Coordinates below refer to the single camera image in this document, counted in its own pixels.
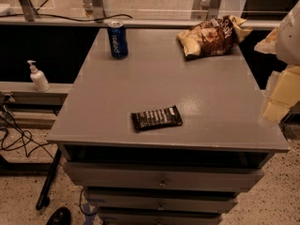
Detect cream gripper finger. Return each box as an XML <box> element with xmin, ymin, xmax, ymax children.
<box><xmin>262</xmin><ymin>65</ymin><xmax>300</xmax><ymax>123</ymax></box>
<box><xmin>254</xmin><ymin>27</ymin><xmax>278</xmax><ymax>54</ymax></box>

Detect blue pepsi can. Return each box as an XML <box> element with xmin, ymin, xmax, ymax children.
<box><xmin>107</xmin><ymin>21</ymin><xmax>128</xmax><ymax>59</ymax></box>

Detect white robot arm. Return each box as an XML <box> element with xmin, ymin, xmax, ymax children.
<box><xmin>254</xmin><ymin>1</ymin><xmax>300</xmax><ymax>123</ymax></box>

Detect black rxbar chocolate bar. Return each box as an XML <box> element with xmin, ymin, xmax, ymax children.
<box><xmin>130</xmin><ymin>106</ymin><xmax>183</xmax><ymax>131</ymax></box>

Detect brown chip bag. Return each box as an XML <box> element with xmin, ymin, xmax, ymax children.
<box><xmin>176</xmin><ymin>15</ymin><xmax>252</xmax><ymax>59</ymax></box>

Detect grey drawer cabinet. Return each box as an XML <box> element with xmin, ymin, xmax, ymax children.
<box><xmin>49</xmin><ymin>29</ymin><xmax>289</xmax><ymax>225</ymax></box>

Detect white pump bottle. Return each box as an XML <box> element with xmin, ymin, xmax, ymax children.
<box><xmin>27</xmin><ymin>60</ymin><xmax>50</xmax><ymax>92</ymax></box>

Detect black shoe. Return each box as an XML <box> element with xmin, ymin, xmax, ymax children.
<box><xmin>46</xmin><ymin>207</ymin><xmax>71</xmax><ymax>225</ymax></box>

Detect black stand leg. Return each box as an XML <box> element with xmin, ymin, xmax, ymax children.
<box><xmin>36</xmin><ymin>150</ymin><xmax>61</xmax><ymax>211</ymax></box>

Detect black cable on ledge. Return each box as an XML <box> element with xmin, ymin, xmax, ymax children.
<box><xmin>0</xmin><ymin>12</ymin><xmax>133</xmax><ymax>23</ymax></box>

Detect black floor cables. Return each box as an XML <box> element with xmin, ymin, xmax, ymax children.
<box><xmin>0</xmin><ymin>94</ymin><xmax>57</xmax><ymax>159</ymax></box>

